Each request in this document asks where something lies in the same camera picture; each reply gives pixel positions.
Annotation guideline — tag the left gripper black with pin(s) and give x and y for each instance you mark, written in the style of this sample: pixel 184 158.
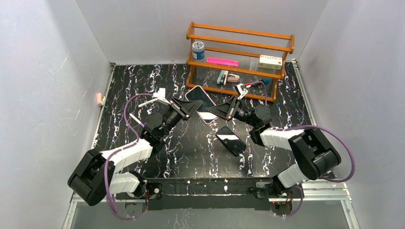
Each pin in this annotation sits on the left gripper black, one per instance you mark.
pixel 180 110

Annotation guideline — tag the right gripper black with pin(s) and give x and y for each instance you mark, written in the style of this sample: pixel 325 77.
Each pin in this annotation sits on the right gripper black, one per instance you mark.
pixel 233 108

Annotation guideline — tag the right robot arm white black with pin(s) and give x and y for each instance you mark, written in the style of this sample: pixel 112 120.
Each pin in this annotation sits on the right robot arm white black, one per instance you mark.
pixel 313 152

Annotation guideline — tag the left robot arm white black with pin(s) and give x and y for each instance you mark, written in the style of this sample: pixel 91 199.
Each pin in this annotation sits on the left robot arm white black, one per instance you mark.
pixel 99 174

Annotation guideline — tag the grey stapler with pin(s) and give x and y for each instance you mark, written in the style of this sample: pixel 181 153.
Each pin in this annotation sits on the grey stapler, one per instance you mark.
pixel 222 78

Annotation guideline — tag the pink tape dispenser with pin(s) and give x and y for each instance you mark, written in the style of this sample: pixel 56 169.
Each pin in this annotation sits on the pink tape dispenser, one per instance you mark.
pixel 233 78

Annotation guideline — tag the white marker pen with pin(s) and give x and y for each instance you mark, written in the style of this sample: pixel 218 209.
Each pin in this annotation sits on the white marker pen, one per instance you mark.
pixel 147 102

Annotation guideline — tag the pink flat ruler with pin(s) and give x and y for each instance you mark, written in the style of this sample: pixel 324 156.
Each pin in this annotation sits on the pink flat ruler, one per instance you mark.
pixel 223 62

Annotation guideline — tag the purple tipped marker pen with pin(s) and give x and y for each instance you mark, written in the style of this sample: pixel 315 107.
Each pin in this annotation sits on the purple tipped marker pen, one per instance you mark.
pixel 137 120

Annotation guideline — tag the orange wooden shelf rack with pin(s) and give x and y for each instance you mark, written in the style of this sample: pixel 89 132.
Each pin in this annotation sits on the orange wooden shelf rack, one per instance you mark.
pixel 244 46

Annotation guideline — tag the white blue jar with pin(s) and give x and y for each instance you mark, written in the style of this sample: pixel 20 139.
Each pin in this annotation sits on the white blue jar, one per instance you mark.
pixel 198 49

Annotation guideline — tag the white red medicine box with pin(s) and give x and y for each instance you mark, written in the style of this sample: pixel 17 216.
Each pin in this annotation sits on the white red medicine box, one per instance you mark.
pixel 270 62

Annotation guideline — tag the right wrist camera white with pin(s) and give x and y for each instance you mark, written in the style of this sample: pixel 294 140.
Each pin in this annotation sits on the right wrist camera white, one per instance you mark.
pixel 242 90

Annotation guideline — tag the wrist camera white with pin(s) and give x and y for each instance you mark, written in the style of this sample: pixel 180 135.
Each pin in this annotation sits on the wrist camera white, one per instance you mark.
pixel 160 96
pixel 242 90

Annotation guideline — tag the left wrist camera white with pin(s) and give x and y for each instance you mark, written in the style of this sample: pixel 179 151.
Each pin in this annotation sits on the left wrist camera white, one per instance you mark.
pixel 160 96

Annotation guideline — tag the pink wall hook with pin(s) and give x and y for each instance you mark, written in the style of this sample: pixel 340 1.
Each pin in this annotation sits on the pink wall hook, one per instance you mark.
pixel 100 99

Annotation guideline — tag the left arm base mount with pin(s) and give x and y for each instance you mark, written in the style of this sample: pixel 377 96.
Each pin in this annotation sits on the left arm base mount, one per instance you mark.
pixel 138 202

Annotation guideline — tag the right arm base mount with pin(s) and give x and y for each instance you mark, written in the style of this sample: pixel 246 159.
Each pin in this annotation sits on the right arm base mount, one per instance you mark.
pixel 289 200

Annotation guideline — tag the aluminium frame rail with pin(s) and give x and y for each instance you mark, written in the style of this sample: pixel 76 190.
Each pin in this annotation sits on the aluminium frame rail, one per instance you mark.
pixel 237 187

